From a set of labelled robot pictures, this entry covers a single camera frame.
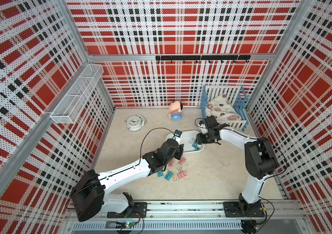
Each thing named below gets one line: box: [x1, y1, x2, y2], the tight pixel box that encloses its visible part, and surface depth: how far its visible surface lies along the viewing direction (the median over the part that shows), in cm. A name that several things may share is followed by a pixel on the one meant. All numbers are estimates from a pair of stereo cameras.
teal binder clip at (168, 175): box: [164, 170, 174, 181], surface depth 86 cm
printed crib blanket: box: [206, 93, 242, 121], surface depth 117 cm
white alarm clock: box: [126, 114, 147, 132], surface depth 108 cm
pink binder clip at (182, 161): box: [178, 156, 187, 166], surface depth 92 cm
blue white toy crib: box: [200, 85, 249, 132], surface depth 114 cm
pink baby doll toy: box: [167, 100, 183, 122], surface depth 113 cm
